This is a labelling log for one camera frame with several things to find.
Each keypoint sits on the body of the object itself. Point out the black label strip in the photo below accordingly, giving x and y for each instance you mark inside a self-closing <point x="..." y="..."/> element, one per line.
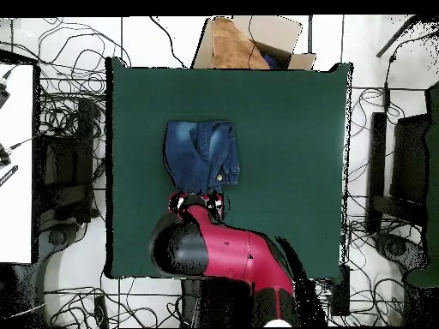
<point x="8" y="175"/>

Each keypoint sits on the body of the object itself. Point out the blue denim jeans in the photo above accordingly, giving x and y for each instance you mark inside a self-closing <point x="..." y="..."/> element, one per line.
<point x="192" y="154"/>

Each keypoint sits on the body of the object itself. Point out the dark blue fabric item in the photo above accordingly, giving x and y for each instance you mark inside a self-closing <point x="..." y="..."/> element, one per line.
<point x="271" y="61"/>

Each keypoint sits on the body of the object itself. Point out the black power strip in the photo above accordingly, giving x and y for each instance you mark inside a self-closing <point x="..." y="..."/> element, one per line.
<point x="101" y="312"/>

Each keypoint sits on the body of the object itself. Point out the brown cloth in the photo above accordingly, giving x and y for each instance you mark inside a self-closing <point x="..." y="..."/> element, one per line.
<point x="229" y="48"/>

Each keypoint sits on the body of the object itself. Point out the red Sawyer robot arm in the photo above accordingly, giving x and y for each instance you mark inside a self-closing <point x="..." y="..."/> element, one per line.
<point x="233" y="250"/>

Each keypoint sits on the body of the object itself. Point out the black office chair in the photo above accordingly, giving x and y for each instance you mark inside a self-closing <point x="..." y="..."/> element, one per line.
<point x="68" y="164"/>
<point x="408" y="157"/>

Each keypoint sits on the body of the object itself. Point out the dark green table cloth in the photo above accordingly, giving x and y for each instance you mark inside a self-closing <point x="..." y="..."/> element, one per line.
<point x="291" y="154"/>

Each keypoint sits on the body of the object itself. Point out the green covered side table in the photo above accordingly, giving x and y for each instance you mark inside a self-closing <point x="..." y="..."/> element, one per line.
<point x="432" y="171"/>

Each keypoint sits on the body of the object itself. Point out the black slanted rod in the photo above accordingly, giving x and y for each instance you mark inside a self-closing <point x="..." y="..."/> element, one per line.
<point x="394" y="37"/>

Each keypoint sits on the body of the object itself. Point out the cardboard box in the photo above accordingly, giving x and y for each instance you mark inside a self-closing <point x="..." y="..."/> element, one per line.
<point x="274" y="32"/>

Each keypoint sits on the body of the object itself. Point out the white table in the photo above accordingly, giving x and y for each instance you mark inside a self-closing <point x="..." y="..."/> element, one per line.
<point x="17" y="212"/>

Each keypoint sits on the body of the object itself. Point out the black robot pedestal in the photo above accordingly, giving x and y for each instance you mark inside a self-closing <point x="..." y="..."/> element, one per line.
<point x="190" y="301"/>

